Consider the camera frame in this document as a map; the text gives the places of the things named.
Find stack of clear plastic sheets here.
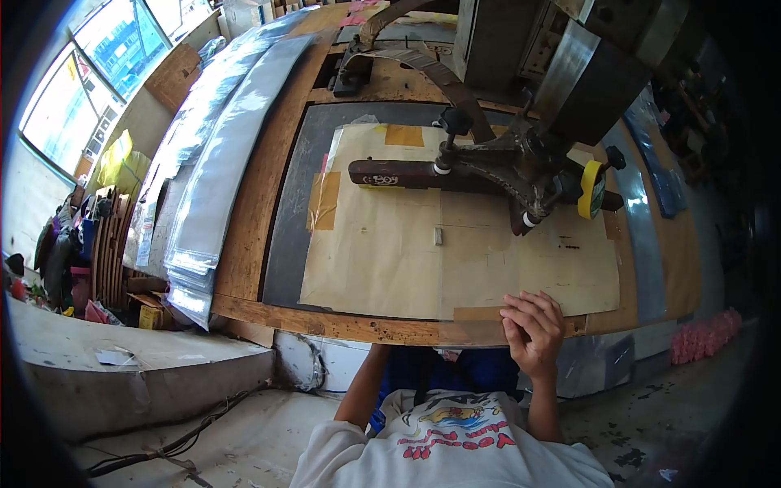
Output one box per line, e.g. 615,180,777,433
164,33,319,331

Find person's right fingers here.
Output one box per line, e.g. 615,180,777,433
500,290,559,342

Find person's legs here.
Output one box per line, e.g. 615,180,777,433
370,344,527,433

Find black floor cables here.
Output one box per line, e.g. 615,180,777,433
85,383,272,479

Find curved brown metal strap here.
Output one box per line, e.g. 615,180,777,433
356,0,496,145

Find black metal clamp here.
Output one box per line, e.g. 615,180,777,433
328,51,374,98

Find yellow plastic bag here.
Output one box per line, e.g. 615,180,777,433
96,129,151,197

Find window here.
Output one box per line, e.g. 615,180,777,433
17,0,216,184

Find grey cutting mat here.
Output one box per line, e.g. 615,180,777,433
262,102,519,312

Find pile of pink pieces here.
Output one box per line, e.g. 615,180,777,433
670,307,743,366

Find shiny metal strip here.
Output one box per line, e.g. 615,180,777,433
601,121,668,325

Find pile of long plastic film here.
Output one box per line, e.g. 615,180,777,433
122,5,321,272

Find beige paper cutting sheet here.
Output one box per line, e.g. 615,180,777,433
298,123,621,322

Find blue plastic sheets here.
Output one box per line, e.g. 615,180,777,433
624,85,688,220

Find person's body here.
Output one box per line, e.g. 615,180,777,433
290,389,615,488

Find person's right hand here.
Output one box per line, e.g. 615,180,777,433
500,290,567,383

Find stack of wooden boards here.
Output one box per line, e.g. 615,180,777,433
90,185,133,307

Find dark brown press handle bar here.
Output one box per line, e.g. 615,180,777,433
348,159,626,212

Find yellow tape roll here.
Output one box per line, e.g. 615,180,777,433
577,160,606,221

